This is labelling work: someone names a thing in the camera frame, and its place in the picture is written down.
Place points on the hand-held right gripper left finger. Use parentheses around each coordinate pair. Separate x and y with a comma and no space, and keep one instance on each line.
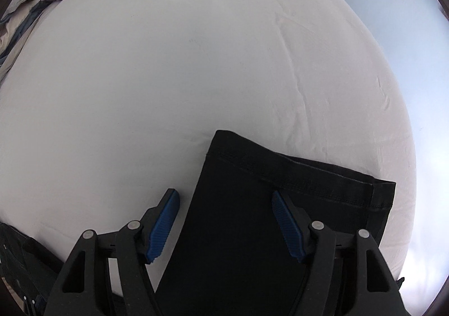
(162,228)

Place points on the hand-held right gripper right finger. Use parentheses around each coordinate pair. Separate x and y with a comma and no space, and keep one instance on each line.
(286,223)

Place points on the black pants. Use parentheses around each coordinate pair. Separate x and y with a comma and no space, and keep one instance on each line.
(238,238)

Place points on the white bed sheet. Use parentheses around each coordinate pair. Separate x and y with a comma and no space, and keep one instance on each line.
(175,74)

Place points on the grey blanket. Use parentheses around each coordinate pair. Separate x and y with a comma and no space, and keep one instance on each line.
(17,17)

